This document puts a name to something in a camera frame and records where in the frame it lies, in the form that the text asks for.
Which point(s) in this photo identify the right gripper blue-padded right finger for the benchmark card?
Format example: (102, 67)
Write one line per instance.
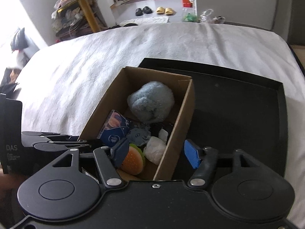
(208, 164)

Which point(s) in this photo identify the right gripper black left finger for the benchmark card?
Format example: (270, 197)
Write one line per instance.
(108, 160)

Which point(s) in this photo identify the blue denim fabric pouch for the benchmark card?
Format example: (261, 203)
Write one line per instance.
(140, 133)

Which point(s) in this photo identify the black shallow tray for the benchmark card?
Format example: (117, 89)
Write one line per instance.
(234, 110)

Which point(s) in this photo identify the light blue fluffy plush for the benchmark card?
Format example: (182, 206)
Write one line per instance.
(152, 103)

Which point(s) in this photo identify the brown cardboard box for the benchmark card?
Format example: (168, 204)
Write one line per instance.
(128, 81)

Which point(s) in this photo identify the white fluffy blanket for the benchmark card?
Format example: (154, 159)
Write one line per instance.
(62, 84)

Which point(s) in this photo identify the clear plastic bag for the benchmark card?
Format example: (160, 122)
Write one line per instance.
(207, 16)

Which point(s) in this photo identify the green plastic bag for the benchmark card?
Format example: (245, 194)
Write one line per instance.
(189, 17)

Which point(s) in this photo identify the brown wooden side table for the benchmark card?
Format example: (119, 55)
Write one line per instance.
(299, 55)

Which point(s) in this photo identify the white floor mat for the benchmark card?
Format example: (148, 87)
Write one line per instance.
(146, 21)

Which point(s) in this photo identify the left black slipper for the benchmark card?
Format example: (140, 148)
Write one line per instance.
(139, 12)

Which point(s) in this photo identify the yellow-framed cluttered shelf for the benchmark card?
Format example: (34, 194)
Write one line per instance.
(74, 18)

